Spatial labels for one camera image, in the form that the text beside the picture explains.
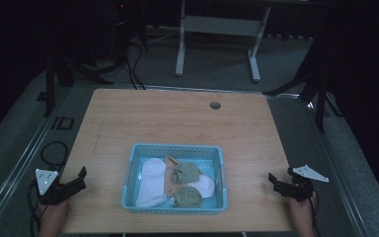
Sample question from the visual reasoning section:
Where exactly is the green sock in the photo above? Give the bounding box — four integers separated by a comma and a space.
172, 162, 201, 185
173, 186, 203, 208

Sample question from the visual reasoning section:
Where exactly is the dark equipment tower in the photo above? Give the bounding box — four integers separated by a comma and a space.
109, 0, 149, 62

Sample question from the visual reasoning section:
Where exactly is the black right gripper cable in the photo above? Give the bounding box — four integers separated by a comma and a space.
307, 191, 322, 237

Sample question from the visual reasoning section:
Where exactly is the green plush toy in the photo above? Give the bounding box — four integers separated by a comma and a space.
164, 155, 191, 199

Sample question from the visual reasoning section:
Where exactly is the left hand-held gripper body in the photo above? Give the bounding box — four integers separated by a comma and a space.
35, 168, 80, 206

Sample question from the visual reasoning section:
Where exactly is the person's left hand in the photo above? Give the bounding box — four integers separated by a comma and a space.
38, 200, 70, 228

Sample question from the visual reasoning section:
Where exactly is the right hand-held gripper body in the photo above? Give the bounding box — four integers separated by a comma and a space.
284, 164, 330, 202

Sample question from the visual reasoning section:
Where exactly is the short white sock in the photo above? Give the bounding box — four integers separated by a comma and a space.
187, 174, 217, 199

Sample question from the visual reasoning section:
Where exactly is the person's right hand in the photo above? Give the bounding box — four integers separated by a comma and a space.
288, 193, 319, 228

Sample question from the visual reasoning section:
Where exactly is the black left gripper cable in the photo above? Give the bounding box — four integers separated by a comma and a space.
27, 179, 47, 237

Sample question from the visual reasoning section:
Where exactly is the blue plastic basket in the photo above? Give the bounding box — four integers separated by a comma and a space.
120, 142, 228, 215

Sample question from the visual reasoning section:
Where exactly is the long white sock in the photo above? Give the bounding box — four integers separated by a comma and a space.
134, 157, 168, 208

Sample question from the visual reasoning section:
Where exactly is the white desk frame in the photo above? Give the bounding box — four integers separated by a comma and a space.
175, 0, 272, 83

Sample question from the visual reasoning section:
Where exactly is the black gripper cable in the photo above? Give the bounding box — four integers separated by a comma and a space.
27, 179, 47, 237
307, 191, 322, 237

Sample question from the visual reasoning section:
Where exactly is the black floor cable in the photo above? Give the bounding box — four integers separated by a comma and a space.
123, 40, 147, 91

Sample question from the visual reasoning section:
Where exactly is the black metal stand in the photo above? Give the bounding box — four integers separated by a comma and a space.
263, 63, 343, 133
43, 54, 114, 119

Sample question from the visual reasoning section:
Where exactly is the black looped cable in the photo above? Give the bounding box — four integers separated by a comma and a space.
39, 140, 70, 168

